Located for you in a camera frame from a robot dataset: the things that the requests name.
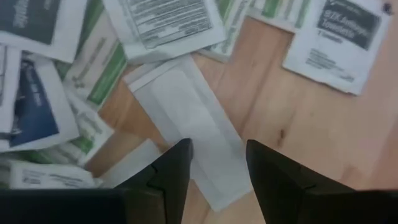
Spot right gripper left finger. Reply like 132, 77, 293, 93
0, 138, 194, 224

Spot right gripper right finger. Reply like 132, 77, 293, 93
245, 139, 398, 224

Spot white printed sachet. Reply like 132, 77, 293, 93
102, 0, 226, 63
9, 160, 97, 190

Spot dark antiseptic towelette packet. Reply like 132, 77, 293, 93
282, 0, 392, 96

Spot blue alcohol pad packet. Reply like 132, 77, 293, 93
0, 51, 80, 153
0, 0, 88, 63

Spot plain white bandage wrapper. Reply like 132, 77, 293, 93
124, 55, 252, 212
99, 138, 162, 189

